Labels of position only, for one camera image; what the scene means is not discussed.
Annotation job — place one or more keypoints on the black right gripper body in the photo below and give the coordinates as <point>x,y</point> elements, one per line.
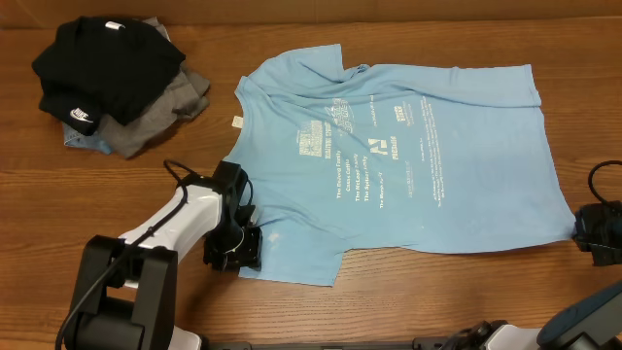
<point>584,229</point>

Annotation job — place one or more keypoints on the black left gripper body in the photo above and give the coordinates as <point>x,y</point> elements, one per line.
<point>231,247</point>

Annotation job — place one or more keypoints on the light blue t-shirt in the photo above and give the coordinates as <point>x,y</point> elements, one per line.
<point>437,160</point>

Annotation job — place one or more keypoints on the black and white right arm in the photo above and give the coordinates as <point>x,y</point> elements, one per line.
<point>594,322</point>

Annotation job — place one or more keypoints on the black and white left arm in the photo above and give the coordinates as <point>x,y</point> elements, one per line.
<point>126,288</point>

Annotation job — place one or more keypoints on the grey folded garment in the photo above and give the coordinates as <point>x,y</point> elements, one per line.
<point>182,100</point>

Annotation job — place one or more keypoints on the blue denim folded garment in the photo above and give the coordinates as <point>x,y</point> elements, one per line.
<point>74,139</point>

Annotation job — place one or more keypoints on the black folded nike garment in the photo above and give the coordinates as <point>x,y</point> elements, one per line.
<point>98,66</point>

